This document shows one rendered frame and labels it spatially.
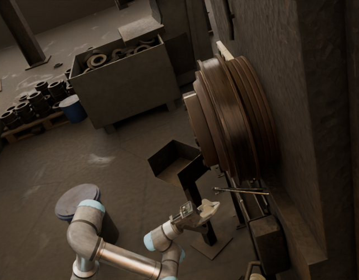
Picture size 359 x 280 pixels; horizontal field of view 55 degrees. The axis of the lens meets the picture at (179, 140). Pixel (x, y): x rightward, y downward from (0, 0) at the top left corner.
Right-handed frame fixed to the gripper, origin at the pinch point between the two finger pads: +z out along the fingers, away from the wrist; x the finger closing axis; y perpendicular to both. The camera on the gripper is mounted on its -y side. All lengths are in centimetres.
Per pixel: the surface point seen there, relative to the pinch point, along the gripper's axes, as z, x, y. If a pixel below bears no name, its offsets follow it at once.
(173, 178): -23, 46, -9
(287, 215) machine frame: 23.7, -26.6, 5.2
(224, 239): -27, 45, -69
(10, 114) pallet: -218, 307, 27
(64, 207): -103, 75, 0
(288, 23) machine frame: 48, -41, 68
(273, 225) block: 17.1, -22.6, -0.2
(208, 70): 29, -1, 52
